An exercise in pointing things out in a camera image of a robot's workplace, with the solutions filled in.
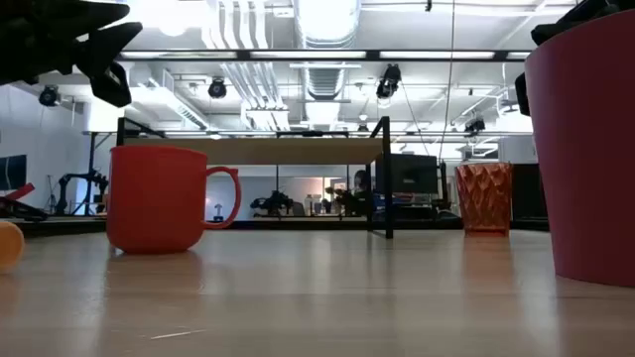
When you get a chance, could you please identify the black overhead beam with lights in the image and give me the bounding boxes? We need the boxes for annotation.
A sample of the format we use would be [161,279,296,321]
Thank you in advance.
[118,48,533,62]

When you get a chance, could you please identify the orange faceted cup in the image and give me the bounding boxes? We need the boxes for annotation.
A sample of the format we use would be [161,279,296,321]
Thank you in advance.
[454,162,514,237]

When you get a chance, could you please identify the black ceiling spotlight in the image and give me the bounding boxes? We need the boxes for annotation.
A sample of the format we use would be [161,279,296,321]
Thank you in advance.
[463,116,487,135]
[207,76,228,99]
[375,62,403,100]
[38,84,61,108]

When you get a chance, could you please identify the large maroon cup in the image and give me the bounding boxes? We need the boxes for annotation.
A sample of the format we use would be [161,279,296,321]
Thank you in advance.
[524,8,635,289]

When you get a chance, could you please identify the dark wall screen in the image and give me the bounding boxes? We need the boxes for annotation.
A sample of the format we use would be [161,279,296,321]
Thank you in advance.
[0,154,28,191]

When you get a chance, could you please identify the orange cloth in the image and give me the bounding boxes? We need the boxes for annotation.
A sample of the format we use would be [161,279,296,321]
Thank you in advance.
[0,220,26,275]

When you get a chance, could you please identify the red mug with handle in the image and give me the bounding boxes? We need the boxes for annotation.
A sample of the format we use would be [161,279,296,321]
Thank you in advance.
[105,145,243,255]

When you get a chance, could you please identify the thin hanging cable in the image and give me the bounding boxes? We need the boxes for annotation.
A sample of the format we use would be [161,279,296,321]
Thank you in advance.
[439,0,456,163]

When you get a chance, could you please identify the silver ventilation duct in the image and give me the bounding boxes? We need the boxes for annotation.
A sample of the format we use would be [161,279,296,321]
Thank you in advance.
[292,0,362,103]

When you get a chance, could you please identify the wooden shelf with black frame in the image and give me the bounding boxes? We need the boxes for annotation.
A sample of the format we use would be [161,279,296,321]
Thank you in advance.
[116,116,396,240]

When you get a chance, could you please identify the person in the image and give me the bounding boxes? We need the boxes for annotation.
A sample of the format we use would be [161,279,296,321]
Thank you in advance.
[352,170,372,195]

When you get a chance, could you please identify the black computer monitor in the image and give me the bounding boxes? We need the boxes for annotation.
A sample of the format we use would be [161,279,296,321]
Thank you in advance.
[375,153,441,195]

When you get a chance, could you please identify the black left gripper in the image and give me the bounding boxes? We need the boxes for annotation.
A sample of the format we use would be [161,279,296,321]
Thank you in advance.
[0,0,144,108]

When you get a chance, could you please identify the red and black device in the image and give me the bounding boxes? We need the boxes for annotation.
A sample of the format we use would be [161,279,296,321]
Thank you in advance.
[0,181,50,223]

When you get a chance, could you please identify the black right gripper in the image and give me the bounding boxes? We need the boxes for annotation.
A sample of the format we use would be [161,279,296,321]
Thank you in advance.
[514,0,635,118]

